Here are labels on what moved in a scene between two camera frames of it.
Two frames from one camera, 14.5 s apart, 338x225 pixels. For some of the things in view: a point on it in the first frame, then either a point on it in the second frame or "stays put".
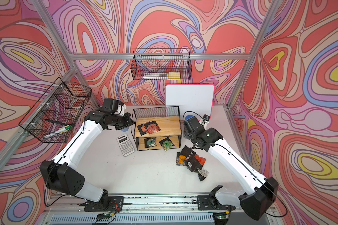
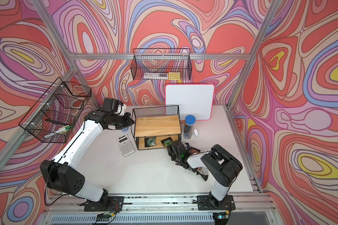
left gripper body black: x=124 y=121 stays put
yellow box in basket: x=174 y=75 stays put
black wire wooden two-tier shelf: x=157 y=128 stays put
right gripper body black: x=189 y=136 to x=172 y=153
